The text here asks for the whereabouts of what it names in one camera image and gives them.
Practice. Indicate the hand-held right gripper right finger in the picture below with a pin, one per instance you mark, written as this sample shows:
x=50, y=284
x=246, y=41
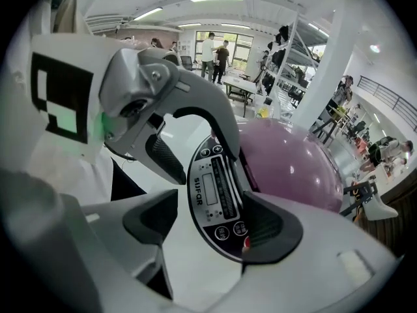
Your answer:
x=309, y=272

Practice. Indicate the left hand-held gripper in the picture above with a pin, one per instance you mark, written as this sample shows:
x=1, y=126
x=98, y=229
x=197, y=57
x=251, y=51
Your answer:
x=130, y=73

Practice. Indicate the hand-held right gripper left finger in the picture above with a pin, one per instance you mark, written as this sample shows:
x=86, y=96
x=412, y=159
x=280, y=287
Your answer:
x=130, y=256

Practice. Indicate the purple rice cooker lid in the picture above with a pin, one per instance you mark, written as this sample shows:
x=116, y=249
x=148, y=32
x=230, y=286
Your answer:
x=286, y=161

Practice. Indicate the black office chair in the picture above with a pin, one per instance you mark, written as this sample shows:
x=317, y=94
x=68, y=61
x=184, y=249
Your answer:
x=186, y=62

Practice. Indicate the white work table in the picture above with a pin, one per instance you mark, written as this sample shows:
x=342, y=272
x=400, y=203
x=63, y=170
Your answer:
x=239, y=85

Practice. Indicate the clear bottle yellow liquid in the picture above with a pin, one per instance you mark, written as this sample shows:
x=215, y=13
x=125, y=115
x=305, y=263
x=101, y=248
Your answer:
x=265, y=111

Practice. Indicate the black and orange stand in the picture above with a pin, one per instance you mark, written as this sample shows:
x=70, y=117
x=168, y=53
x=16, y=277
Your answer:
x=358, y=194

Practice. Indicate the large window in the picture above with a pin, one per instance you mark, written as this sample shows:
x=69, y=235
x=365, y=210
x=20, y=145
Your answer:
x=239, y=52

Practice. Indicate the white boot-shaped object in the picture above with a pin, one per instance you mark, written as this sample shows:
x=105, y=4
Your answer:
x=379, y=209

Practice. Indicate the wooden counter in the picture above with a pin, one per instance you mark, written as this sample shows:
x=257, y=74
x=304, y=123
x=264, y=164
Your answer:
x=399, y=207

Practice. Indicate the black bag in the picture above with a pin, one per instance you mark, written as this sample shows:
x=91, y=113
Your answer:
x=279, y=57
x=283, y=33

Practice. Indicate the white metal shelf rack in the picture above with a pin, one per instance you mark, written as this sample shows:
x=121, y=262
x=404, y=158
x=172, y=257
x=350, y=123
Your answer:
x=293, y=55

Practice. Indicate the white pillar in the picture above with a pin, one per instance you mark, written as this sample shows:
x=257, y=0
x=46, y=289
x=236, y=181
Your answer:
x=325, y=64

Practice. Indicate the beige hanging garment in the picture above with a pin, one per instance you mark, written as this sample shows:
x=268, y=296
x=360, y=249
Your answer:
x=66, y=13

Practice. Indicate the dark metal railing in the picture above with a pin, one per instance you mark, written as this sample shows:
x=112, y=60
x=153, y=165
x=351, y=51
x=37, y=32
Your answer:
x=387, y=94

